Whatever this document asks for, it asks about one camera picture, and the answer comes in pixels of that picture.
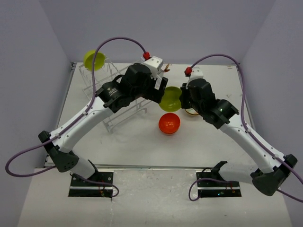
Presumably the orange bowl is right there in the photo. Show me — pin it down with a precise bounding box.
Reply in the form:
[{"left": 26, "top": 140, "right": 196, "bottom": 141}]
[{"left": 158, "top": 113, "right": 180, "bottom": 135}]

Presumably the green bowl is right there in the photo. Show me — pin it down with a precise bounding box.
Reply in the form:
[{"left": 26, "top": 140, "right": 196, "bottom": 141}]
[
  {"left": 159, "top": 86, "right": 182, "bottom": 112},
  {"left": 83, "top": 50, "right": 106, "bottom": 71}
]

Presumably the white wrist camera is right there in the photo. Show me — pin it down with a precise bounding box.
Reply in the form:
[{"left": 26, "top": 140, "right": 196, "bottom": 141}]
[
  {"left": 143, "top": 52, "right": 163, "bottom": 80},
  {"left": 185, "top": 66, "right": 204, "bottom": 83}
]

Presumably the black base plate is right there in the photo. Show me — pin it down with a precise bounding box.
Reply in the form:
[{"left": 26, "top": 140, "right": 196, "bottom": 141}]
[
  {"left": 68, "top": 170, "right": 119, "bottom": 198},
  {"left": 188, "top": 168, "right": 242, "bottom": 201}
]

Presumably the white wire dish rack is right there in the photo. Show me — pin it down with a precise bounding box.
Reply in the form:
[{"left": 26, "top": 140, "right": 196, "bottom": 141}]
[{"left": 75, "top": 62, "right": 162, "bottom": 134}]

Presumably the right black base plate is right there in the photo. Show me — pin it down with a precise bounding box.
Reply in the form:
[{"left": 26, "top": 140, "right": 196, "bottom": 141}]
[{"left": 188, "top": 168, "right": 242, "bottom": 201}]

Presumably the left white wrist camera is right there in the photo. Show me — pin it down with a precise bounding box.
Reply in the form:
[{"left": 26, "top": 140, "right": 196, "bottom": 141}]
[{"left": 143, "top": 52, "right": 163, "bottom": 80}]

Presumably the blue yellow patterned bowl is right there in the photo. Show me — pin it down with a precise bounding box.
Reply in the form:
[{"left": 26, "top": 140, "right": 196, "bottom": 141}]
[{"left": 185, "top": 108, "right": 199, "bottom": 116}]

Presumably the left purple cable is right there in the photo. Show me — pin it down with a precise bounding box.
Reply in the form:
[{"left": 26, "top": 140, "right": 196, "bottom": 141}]
[{"left": 5, "top": 37, "right": 147, "bottom": 177}]

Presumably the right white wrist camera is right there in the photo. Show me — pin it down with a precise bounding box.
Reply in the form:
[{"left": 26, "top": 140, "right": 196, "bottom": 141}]
[{"left": 185, "top": 66, "right": 204, "bottom": 83}]

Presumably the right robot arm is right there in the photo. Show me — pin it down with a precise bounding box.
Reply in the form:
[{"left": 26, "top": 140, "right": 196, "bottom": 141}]
[{"left": 179, "top": 77, "right": 297, "bottom": 196}]

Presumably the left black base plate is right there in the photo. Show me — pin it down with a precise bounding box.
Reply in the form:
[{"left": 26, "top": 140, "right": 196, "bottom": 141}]
[{"left": 68, "top": 170, "right": 119, "bottom": 198}]

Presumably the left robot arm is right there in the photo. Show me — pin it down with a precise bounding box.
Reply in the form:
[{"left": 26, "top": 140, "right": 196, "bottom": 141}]
[{"left": 38, "top": 58, "right": 168, "bottom": 186}]

